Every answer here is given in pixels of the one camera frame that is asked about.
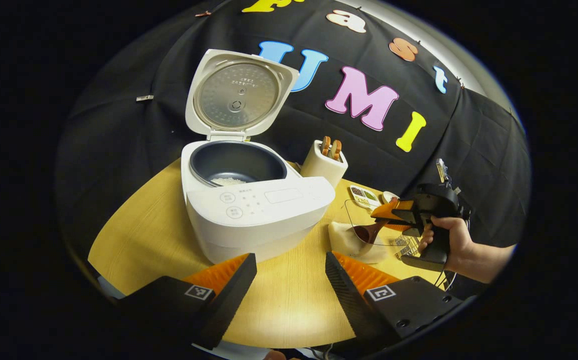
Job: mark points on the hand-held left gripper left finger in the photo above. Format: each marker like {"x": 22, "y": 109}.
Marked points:
{"x": 229, "y": 305}

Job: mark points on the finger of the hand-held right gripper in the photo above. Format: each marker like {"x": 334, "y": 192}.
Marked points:
{"x": 388, "y": 210}
{"x": 399, "y": 227}

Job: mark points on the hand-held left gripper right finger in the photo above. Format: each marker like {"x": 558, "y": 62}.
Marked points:
{"x": 351, "y": 300}

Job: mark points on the brown wooden spoon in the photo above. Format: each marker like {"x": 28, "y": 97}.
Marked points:
{"x": 366, "y": 232}

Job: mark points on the clear rice container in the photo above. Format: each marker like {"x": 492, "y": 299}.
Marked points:
{"x": 343, "y": 240}

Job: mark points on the white rice cooker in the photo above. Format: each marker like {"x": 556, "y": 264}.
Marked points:
{"x": 259, "y": 215}

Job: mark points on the white round plate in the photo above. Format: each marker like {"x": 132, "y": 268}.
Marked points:
{"x": 389, "y": 196}

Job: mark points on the white divided bean dish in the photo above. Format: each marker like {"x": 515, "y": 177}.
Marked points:
{"x": 363, "y": 196}

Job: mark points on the white toaster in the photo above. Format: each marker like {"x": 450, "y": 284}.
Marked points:
{"x": 321, "y": 170}

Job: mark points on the toasted bread slice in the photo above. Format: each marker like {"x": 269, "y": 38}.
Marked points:
{"x": 336, "y": 150}
{"x": 325, "y": 146}

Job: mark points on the silver cloth clip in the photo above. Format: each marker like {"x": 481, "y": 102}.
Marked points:
{"x": 145, "y": 98}

